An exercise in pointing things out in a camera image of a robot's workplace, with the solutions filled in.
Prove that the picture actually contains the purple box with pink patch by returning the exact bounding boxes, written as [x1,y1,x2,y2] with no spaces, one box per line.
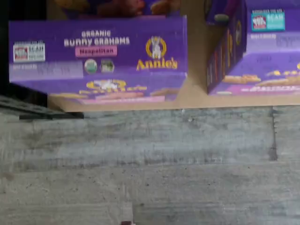
[8,15,188,105]

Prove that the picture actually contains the wooden shelf board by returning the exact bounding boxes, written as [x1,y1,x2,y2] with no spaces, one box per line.
[46,0,300,113]

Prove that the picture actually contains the black metal shelf rack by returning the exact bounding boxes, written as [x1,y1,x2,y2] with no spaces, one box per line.
[0,0,84,120]

